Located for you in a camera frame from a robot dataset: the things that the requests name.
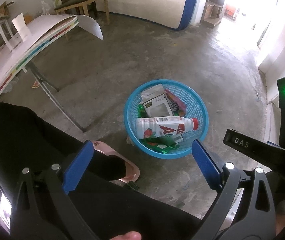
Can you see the green snack bag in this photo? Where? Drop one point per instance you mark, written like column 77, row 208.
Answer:
column 165, row 147

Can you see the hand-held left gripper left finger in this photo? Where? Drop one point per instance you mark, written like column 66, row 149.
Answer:
column 78, row 167

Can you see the wooden chair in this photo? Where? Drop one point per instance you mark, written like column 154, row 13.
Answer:
column 80, row 1

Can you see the smartphone with lit screen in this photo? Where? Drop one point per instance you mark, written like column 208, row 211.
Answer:
column 3, row 207

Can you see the orange object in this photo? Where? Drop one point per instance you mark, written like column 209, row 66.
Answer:
column 230, row 11

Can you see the wooden crate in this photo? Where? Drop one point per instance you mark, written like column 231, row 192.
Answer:
column 212, row 10

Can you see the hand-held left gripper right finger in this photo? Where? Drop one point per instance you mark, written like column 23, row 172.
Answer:
column 206, row 166

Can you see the purple snack packet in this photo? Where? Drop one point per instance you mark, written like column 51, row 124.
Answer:
column 175, row 103

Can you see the pink slipper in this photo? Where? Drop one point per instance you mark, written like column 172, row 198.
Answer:
column 130, row 170

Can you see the white strawberry drink bottle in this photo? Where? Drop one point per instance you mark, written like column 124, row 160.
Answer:
column 155, row 127

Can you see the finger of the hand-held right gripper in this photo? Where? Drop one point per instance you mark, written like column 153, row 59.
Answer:
column 273, row 144

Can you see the white paper cup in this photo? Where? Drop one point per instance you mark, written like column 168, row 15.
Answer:
column 21, row 26

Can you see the person's left hand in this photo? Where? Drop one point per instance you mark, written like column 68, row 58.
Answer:
column 127, row 236

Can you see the cardboard box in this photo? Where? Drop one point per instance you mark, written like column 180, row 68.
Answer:
column 5, row 8

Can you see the small wrapper on floor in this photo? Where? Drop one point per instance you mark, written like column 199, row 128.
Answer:
column 36, row 84

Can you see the white printed plastic bag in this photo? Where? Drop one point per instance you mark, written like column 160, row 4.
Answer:
column 58, row 0

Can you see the blue plastic basket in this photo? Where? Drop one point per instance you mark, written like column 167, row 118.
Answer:
column 197, row 110

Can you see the white box package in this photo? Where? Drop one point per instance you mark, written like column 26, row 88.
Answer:
column 155, row 102

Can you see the white mattress with blue edge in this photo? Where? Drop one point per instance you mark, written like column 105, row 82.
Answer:
column 145, row 0

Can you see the person's black pants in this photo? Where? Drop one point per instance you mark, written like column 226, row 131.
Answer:
column 37, row 132

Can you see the grey metal table frame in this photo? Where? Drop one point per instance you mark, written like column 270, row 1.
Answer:
column 65, row 110

